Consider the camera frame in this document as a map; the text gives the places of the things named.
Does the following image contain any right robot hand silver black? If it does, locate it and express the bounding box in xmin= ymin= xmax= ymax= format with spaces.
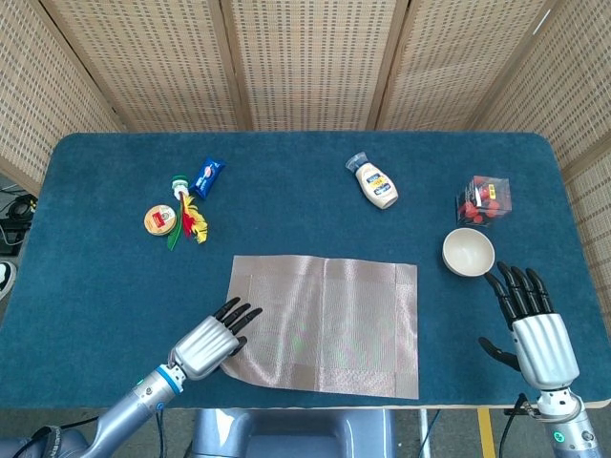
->
xmin=478 ymin=260 xmax=581 ymax=388

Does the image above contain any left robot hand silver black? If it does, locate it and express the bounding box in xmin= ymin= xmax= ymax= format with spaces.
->
xmin=167 ymin=296 xmax=263 ymax=382

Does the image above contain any white bowl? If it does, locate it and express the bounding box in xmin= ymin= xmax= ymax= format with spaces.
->
xmin=441 ymin=227 xmax=496 ymax=278

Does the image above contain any grey woven placemat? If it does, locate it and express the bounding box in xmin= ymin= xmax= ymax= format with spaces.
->
xmin=220 ymin=254 xmax=420 ymax=401

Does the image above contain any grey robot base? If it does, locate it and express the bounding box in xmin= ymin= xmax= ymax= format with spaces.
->
xmin=183 ymin=407 xmax=397 ymax=458

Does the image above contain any yellow floor tape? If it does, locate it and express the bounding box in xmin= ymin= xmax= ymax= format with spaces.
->
xmin=476 ymin=407 xmax=495 ymax=458

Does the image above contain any colourful feather shuttlecock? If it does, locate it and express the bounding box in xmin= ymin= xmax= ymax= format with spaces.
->
xmin=165 ymin=175 xmax=209 ymax=251

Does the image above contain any round yellow tin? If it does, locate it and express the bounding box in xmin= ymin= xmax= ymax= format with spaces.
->
xmin=143 ymin=203 xmax=179 ymax=238

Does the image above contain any metal table leg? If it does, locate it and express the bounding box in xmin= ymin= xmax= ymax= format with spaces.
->
xmin=417 ymin=408 xmax=432 ymax=458

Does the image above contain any blue carpet table cover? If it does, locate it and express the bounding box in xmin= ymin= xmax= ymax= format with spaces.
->
xmin=0 ymin=131 xmax=611 ymax=410

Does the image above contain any clear box of red items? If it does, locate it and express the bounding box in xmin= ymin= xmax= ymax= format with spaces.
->
xmin=453 ymin=175 xmax=515 ymax=229

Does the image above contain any blue snack packet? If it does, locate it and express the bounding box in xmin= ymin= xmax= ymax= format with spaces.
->
xmin=188 ymin=156 xmax=227 ymax=202

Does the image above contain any white black shoe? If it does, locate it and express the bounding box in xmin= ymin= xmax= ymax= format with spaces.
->
xmin=0 ymin=260 xmax=18 ymax=301

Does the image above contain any mayonnaise squeeze bottle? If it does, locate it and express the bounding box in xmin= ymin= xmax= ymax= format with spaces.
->
xmin=345 ymin=152 xmax=400 ymax=211

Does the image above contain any bamboo folding screen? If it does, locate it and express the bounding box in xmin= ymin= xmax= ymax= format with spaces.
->
xmin=0 ymin=0 xmax=611 ymax=306

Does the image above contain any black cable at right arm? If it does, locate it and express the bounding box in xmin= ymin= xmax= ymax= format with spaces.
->
xmin=504 ymin=392 xmax=544 ymax=458

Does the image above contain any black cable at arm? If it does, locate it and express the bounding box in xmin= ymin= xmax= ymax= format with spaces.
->
xmin=21 ymin=415 xmax=100 ymax=458
xmin=504 ymin=392 xmax=544 ymax=458

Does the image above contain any blue cable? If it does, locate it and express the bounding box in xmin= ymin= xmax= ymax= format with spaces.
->
xmin=153 ymin=408 xmax=167 ymax=458
xmin=424 ymin=408 xmax=441 ymax=458

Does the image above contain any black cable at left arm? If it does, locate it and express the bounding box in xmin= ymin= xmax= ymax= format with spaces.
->
xmin=21 ymin=415 xmax=100 ymax=458

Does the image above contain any black equipment with cables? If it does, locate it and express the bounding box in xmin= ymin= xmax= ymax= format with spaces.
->
xmin=0 ymin=185 xmax=39 ymax=257

